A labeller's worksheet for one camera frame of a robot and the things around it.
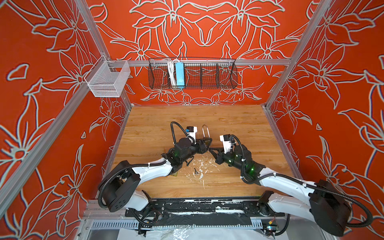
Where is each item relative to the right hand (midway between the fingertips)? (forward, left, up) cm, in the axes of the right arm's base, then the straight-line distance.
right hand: (207, 149), depth 77 cm
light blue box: (+41, +15, +18) cm, 47 cm away
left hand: (+4, -1, +2) cm, 5 cm away
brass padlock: (+1, 0, +3) cm, 3 cm away
